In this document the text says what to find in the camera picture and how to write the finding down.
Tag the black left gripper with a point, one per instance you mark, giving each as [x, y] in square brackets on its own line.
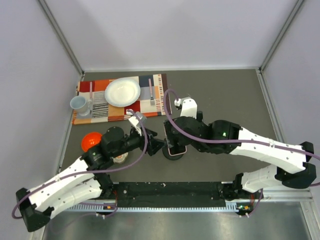
[153, 144]

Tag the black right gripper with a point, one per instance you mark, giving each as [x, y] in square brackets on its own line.
[199, 118]

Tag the black phone stand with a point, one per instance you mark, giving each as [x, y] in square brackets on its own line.
[166, 154]

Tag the black phone pink case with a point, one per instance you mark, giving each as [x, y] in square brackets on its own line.
[172, 142]

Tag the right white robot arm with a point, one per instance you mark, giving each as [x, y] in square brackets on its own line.
[288, 165]

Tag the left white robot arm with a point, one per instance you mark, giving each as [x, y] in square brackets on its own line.
[85, 179]

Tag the colourful patchwork placemat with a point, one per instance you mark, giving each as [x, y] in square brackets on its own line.
[102, 112]

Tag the white round plate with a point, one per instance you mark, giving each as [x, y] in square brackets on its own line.
[122, 92]

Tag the orange bowl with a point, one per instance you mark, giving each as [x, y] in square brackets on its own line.
[90, 140]

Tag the light blue mug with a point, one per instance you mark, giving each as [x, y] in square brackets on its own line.
[81, 105]

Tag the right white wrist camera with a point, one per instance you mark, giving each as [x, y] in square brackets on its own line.
[187, 106]

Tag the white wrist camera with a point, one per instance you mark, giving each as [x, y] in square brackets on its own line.
[137, 120]
[187, 106]

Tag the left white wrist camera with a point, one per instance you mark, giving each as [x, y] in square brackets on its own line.
[137, 120]

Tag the pink handled fork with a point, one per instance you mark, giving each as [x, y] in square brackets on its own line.
[152, 100]

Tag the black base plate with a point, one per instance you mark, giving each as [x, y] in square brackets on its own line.
[184, 192]

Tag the pink handled knife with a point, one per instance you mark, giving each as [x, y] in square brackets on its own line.
[91, 92]

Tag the grey slotted cable duct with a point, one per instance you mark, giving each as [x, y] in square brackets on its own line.
[215, 206]

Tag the right aluminium frame post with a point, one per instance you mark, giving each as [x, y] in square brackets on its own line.
[283, 31]

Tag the aluminium frame post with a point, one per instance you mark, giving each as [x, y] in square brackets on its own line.
[283, 31]
[60, 35]

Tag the left aluminium frame post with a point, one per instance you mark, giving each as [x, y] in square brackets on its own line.
[60, 35]

